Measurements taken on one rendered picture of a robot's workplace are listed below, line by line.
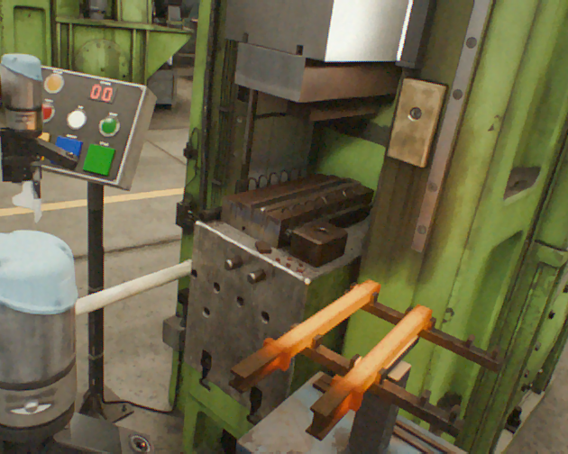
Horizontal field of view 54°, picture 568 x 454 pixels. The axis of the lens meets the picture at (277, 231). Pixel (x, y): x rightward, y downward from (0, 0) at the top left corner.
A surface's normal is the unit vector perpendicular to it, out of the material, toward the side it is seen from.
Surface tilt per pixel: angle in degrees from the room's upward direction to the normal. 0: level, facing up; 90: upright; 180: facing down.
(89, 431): 31
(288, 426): 0
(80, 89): 60
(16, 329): 90
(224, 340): 90
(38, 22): 90
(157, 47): 90
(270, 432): 0
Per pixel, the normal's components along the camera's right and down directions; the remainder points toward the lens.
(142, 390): 0.14, -0.90
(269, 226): -0.65, 0.22
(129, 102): -0.17, -0.14
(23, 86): 0.50, 0.41
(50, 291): 0.79, 0.31
